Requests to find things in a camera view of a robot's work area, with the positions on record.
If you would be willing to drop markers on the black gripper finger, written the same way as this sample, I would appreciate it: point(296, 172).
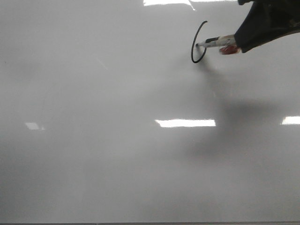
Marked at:
point(266, 21)

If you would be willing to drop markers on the black white whiteboard marker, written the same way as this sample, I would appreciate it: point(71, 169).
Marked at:
point(226, 44)

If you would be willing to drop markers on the white glossy whiteboard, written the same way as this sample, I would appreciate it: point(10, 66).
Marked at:
point(104, 118)

